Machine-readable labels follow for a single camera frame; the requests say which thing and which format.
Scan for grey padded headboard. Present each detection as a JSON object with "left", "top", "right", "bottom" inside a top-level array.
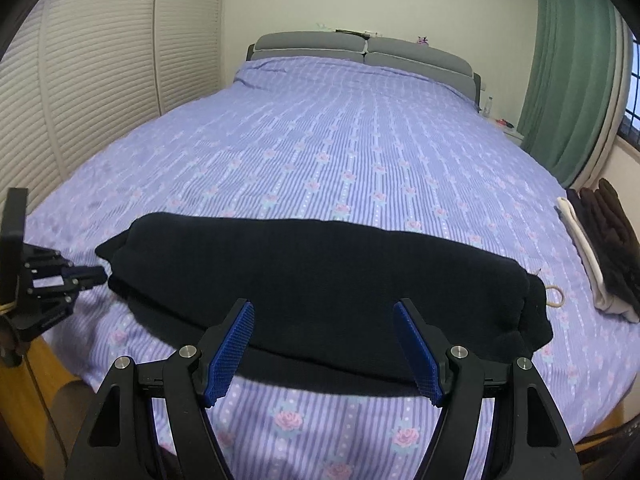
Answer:
[{"left": 246, "top": 30, "right": 482, "bottom": 104}]

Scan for white folded garment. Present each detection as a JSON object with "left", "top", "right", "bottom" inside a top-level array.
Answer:
[{"left": 555, "top": 197, "right": 639, "bottom": 324}]

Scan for black folded garment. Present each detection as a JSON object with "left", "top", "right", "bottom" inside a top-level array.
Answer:
[{"left": 566, "top": 188, "right": 599, "bottom": 243}]

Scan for purple floral bed sheet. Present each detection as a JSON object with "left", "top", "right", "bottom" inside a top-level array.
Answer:
[{"left": 27, "top": 58, "right": 639, "bottom": 479}]

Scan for white louvered wardrobe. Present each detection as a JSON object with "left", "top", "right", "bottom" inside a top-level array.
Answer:
[{"left": 1, "top": 0, "right": 222, "bottom": 207}]

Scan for white nightstand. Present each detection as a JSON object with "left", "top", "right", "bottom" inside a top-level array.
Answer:
[{"left": 492, "top": 119, "right": 524, "bottom": 144}]

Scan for black fleece pants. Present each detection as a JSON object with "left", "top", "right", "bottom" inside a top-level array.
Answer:
[{"left": 96, "top": 212, "right": 553, "bottom": 396}]

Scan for brown folded garment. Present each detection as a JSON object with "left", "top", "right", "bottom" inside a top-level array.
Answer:
[{"left": 578, "top": 179, "right": 639, "bottom": 310}]

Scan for barred window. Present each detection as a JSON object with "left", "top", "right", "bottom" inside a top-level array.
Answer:
[{"left": 618, "top": 37, "right": 640, "bottom": 151}]

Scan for clear bottle on nightstand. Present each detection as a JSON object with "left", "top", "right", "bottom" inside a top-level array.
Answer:
[{"left": 483, "top": 96, "right": 494, "bottom": 117}]

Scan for green curtain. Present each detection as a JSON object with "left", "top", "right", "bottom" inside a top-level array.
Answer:
[{"left": 518, "top": 0, "right": 620, "bottom": 188}]

